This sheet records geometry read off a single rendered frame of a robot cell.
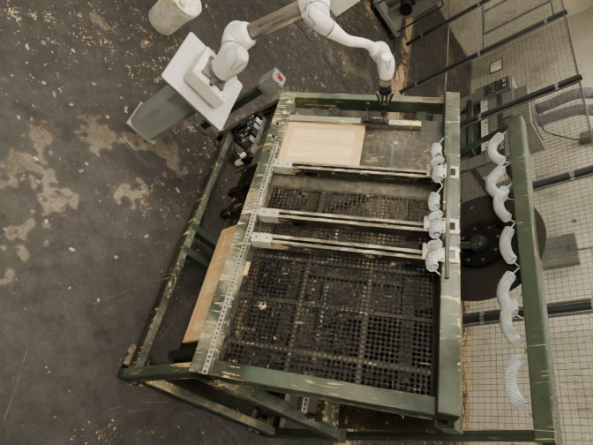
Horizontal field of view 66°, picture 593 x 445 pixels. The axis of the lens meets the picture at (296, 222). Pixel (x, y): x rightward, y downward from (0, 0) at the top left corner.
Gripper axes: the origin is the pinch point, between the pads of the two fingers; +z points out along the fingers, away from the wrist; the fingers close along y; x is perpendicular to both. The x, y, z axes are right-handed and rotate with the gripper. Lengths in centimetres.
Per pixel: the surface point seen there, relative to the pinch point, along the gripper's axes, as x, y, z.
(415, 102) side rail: -21.5, -20.8, 12.5
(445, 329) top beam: 153, -44, 6
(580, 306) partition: 60, -164, 141
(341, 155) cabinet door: 33.2, 25.0, 14.7
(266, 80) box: -16, 87, -8
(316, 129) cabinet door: 9, 47, 15
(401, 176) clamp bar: 52, -16, 10
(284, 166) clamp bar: 52, 61, 9
